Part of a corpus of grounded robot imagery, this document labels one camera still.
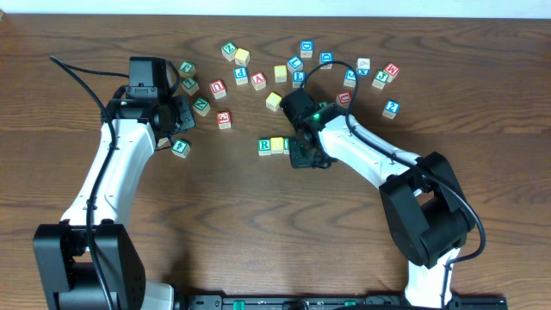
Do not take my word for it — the blue 5 block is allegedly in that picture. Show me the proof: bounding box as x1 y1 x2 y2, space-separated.
344 69 356 88

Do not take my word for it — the red M block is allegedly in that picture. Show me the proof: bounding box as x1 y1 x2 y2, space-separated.
384 63 399 83

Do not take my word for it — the blue D block top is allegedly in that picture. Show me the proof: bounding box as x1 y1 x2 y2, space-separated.
300 40 313 59

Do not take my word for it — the left black cable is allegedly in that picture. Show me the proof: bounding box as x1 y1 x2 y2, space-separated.
48 55 130 310

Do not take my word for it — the blue L block upper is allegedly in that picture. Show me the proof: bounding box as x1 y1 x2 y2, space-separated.
287 55 304 73

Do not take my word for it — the blue P block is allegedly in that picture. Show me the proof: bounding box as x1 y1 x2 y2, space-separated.
233 66 249 85

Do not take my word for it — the green B block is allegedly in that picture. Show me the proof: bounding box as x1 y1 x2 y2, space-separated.
283 138 290 155

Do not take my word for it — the black cable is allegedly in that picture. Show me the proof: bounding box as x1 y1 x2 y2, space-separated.
48 55 130 310
302 59 487 307

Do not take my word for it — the green J block left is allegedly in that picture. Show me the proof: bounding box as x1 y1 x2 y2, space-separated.
178 61 196 78

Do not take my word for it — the green 4 block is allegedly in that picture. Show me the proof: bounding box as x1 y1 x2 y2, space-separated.
171 139 190 158

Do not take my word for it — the red A block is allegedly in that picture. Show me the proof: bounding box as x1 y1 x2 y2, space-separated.
251 71 267 90

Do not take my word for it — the red U block left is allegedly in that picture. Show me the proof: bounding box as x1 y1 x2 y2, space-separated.
209 79 227 99

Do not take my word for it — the green Z block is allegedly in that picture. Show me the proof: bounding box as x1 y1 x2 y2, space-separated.
221 41 238 62

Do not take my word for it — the green L block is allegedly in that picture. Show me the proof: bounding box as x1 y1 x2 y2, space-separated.
181 77 199 96

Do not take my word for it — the red E block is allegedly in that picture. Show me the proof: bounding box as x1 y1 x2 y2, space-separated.
217 111 232 130

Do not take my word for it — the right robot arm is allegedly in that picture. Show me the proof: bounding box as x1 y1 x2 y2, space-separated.
289 112 483 308

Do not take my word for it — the right black cable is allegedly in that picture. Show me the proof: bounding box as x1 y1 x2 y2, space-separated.
302 59 487 307

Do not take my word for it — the green R block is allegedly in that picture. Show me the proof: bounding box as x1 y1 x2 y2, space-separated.
257 139 271 156

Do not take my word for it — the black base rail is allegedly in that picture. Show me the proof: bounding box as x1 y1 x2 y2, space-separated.
176 294 508 310

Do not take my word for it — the blue l block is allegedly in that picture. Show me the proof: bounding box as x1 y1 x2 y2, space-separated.
292 71 306 89
287 55 304 73

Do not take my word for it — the yellow block centre top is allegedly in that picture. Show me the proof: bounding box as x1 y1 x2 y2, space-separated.
274 65 287 83

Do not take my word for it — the blue d block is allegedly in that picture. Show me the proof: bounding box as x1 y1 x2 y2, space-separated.
300 40 313 59
319 52 334 70

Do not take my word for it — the green J block right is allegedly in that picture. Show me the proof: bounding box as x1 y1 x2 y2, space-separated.
372 71 389 90

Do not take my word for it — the blue X block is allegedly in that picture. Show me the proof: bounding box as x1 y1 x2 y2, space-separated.
356 58 371 76

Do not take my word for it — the red u block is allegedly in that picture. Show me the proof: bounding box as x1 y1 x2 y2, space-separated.
336 91 352 108
209 79 227 99

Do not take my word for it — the green N block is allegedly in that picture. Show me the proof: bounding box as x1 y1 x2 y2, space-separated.
193 97 211 116

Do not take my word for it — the yellow block far left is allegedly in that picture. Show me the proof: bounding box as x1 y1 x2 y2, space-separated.
157 138 169 147

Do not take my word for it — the green j block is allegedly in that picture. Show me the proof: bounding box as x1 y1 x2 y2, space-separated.
178 61 196 78
372 71 389 90

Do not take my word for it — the blue D block right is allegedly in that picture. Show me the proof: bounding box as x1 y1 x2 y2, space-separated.
319 52 334 70

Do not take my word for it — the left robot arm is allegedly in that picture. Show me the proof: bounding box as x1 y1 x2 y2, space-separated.
33 96 195 309

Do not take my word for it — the yellow O block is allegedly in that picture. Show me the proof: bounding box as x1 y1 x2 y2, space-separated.
270 137 284 154

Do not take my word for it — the blue 2 block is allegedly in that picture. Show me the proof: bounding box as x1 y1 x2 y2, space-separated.
382 100 400 119

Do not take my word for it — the red U block right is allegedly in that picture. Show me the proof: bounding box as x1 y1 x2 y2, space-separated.
336 91 352 108

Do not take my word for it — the blue L block lower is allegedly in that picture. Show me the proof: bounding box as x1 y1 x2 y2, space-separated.
292 71 306 89

